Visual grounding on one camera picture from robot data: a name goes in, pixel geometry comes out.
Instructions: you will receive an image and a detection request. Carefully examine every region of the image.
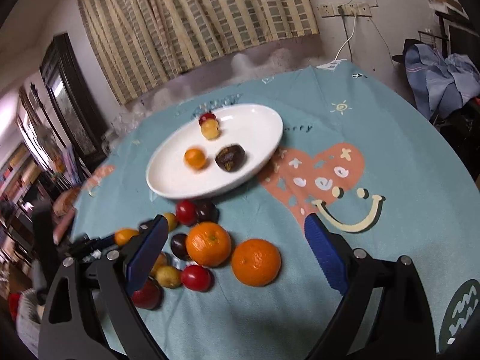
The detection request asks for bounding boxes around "teal patterned tablecloth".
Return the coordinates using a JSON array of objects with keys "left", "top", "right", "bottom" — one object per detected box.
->
[{"left": 73, "top": 62, "right": 479, "bottom": 359}]

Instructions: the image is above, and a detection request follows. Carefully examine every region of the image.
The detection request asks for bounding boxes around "beige striped melon pear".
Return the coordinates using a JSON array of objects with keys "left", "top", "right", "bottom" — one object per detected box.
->
[{"left": 150, "top": 252, "right": 168, "bottom": 278}]

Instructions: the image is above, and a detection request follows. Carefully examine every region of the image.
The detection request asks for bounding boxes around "wall power strip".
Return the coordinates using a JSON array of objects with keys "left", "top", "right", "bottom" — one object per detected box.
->
[{"left": 317, "top": 1, "right": 373, "bottom": 18}]

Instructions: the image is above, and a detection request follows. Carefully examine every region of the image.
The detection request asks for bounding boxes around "white power cable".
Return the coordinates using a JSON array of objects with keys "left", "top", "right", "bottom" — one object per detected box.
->
[{"left": 333, "top": 5, "right": 359, "bottom": 63}]

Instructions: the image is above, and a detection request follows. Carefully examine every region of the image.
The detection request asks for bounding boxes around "large orange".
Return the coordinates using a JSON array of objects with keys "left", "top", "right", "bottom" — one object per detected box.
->
[
  {"left": 231, "top": 239, "right": 281, "bottom": 287},
  {"left": 185, "top": 222, "right": 232, "bottom": 267}
]

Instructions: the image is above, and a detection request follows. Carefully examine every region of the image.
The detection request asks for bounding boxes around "red cherry tomato front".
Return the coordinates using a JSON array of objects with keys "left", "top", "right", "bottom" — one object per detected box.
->
[{"left": 181, "top": 265, "right": 212, "bottom": 292}]

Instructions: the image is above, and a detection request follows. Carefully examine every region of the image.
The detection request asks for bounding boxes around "dark brown rotten fruit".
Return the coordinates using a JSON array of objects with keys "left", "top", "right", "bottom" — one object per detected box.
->
[{"left": 215, "top": 144, "right": 247, "bottom": 172}]

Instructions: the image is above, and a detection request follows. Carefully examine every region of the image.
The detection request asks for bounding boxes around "red cherry tomato back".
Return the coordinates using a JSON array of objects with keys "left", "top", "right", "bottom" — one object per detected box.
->
[{"left": 176, "top": 200, "right": 198, "bottom": 227}]

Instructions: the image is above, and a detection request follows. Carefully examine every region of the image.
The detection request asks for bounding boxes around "green yellow small fruit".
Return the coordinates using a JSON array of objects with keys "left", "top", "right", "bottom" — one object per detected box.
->
[
  {"left": 154, "top": 265, "right": 182, "bottom": 289},
  {"left": 163, "top": 212, "right": 178, "bottom": 233}
]

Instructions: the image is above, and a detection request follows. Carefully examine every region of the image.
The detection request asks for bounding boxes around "large red plum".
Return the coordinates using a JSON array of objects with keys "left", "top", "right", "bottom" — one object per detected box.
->
[{"left": 199, "top": 112, "right": 216, "bottom": 125}]

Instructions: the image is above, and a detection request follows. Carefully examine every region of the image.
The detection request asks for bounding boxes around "red cherry tomato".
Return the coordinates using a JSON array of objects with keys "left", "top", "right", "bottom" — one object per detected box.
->
[
  {"left": 176, "top": 200, "right": 198, "bottom": 227},
  {"left": 181, "top": 265, "right": 212, "bottom": 292}
]

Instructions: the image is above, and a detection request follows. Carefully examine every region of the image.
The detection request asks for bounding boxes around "green yellow small fruit back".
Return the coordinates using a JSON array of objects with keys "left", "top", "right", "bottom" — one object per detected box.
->
[{"left": 163, "top": 212, "right": 178, "bottom": 233}]

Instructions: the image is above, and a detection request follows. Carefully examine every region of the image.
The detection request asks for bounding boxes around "dark framed mirror cabinet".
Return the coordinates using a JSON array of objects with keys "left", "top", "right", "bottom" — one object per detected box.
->
[{"left": 39, "top": 33, "right": 107, "bottom": 164}]

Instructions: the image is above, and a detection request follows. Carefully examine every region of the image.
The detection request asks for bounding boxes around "dark purple plum back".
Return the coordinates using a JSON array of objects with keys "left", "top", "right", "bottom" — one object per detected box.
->
[{"left": 195, "top": 201, "right": 220, "bottom": 223}]

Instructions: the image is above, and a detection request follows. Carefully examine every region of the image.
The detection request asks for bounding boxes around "checked beige curtain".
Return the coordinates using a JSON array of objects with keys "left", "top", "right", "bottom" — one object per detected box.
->
[{"left": 77, "top": 0, "right": 318, "bottom": 105}]

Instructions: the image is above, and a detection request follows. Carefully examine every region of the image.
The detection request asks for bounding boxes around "green yellow small fruit front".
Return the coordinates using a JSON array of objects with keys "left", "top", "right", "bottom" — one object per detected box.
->
[{"left": 154, "top": 265, "right": 182, "bottom": 289}]

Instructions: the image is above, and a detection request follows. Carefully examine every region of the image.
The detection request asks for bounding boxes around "blue clothes pile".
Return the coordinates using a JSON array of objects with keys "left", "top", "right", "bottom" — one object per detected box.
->
[{"left": 403, "top": 43, "right": 479, "bottom": 119}]

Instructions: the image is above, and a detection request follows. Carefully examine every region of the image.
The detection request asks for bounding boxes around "yellow spotted fruit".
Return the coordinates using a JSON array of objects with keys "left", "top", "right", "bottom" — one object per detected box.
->
[{"left": 201, "top": 119, "right": 220, "bottom": 140}]

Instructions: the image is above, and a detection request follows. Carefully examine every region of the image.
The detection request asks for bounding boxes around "black monitor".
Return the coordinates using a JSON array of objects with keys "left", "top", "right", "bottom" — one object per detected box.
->
[{"left": 435, "top": 11, "right": 479, "bottom": 68}]

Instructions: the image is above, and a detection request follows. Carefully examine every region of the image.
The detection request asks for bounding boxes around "white oval plate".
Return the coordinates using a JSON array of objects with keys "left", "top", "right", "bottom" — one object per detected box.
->
[{"left": 145, "top": 104, "right": 283, "bottom": 200}]

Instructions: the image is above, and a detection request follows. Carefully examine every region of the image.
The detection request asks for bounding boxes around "dark purple plum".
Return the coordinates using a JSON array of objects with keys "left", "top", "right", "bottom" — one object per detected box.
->
[
  {"left": 195, "top": 201, "right": 220, "bottom": 223},
  {"left": 170, "top": 233, "right": 191, "bottom": 261}
]

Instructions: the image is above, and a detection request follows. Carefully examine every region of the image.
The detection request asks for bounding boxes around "small orange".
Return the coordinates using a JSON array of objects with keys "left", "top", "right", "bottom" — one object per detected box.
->
[
  {"left": 184, "top": 148, "right": 207, "bottom": 171},
  {"left": 114, "top": 228, "right": 139, "bottom": 247}
]

